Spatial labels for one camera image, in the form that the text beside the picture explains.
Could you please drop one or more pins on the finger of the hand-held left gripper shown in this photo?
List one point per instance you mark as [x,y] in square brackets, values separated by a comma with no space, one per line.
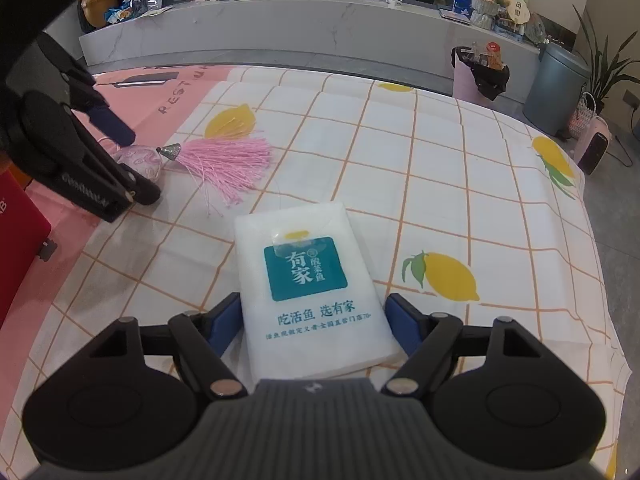
[125,177]
[112,122]

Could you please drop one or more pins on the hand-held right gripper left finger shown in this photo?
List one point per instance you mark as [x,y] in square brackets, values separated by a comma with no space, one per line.
[222,327]

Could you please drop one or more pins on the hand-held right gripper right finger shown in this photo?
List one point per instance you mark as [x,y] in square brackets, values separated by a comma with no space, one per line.
[405,325]

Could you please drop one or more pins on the pink tassel sachet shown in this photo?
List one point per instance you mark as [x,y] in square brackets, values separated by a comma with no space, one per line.
[225,160]

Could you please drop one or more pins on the white tissue pack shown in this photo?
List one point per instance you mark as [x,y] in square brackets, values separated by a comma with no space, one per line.
[310,270]

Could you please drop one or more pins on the pink flat box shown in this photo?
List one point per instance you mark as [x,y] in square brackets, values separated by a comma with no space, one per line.
[165,115]

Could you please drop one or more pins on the blue snack packet pile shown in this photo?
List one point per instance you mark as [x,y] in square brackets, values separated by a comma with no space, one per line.
[120,14]

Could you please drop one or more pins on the gold vase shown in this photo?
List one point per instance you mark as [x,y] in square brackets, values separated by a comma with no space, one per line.
[97,7]

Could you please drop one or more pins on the red transparent box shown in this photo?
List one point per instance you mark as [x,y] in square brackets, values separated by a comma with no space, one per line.
[20,240]

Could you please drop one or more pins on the white marble console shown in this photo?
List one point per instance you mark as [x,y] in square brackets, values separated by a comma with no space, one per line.
[300,30]

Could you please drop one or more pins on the pink bin black liner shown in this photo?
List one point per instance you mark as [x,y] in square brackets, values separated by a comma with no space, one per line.
[467,82]

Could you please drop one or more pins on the pink heater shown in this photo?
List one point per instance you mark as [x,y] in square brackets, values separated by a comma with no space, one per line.
[595,147]

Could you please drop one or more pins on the woven basket bag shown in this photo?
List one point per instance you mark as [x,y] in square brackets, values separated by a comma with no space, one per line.
[582,117]

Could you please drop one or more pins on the grey trash can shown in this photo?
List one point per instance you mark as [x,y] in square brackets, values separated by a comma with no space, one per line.
[552,90]

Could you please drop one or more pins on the tall leaf floor plant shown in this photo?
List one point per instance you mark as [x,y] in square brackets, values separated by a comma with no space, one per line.
[600,65]

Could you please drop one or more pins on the white round fan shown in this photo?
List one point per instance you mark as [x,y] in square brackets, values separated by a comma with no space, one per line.
[516,10]

